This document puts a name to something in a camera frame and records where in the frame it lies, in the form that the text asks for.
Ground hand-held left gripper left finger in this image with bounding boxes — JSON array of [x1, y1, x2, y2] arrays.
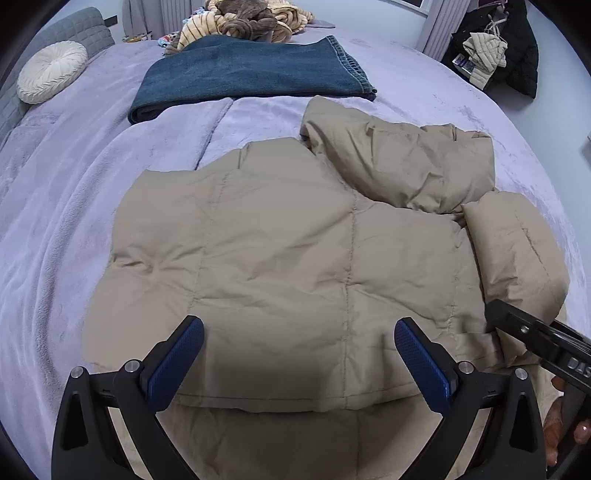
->
[[51, 315, 205, 480]]

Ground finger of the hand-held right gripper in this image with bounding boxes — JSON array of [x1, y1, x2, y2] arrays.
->
[[484, 299, 566, 366]]

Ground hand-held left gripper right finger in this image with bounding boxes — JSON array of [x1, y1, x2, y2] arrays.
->
[[394, 316, 548, 480]]

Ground beige puffer jacket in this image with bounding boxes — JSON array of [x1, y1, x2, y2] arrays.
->
[[81, 95, 570, 480]]

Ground person's right hand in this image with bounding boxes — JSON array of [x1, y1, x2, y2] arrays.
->
[[544, 375, 591, 468]]

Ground lavender fleece blanket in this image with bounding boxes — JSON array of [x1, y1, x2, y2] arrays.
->
[[0, 18, 588, 480]]

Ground black hanging coat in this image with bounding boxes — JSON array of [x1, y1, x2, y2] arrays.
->
[[441, 0, 539, 99]]

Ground small beige puffer garment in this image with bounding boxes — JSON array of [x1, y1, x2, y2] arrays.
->
[[463, 32, 509, 73]]

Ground folded blue jeans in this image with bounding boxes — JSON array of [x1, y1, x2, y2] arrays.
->
[[128, 35, 378, 125]]

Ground grey curtain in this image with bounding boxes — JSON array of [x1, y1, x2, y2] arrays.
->
[[416, 0, 468, 59]]

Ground round white pillow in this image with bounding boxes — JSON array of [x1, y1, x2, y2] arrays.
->
[[17, 41, 88, 104]]

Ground beige striped cloth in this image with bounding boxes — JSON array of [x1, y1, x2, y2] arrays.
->
[[178, 0, 315, 51]]

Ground grey quilted headboard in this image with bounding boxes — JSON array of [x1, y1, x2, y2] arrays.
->
[[0, 6, 116, 144]]

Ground brown plush cloth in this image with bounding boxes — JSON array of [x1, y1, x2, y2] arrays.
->
[[217, 0, 293, 41]]

